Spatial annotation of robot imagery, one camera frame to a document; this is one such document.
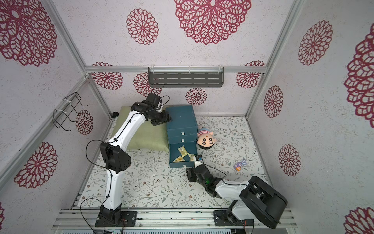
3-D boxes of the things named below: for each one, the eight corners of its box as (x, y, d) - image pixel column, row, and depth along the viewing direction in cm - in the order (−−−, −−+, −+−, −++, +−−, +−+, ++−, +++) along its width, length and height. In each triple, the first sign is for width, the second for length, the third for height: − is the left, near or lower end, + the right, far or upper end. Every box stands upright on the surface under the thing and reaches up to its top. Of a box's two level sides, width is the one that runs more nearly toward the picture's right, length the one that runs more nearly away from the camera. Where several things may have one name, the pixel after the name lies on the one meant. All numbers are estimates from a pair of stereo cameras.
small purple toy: (238, 172, 92) (240, 170, 90) (233, 167, 94) (234, 164, 92) (246, 164, 95) (248, 162, 93) (241, 160, 98) (242, 157, 95)
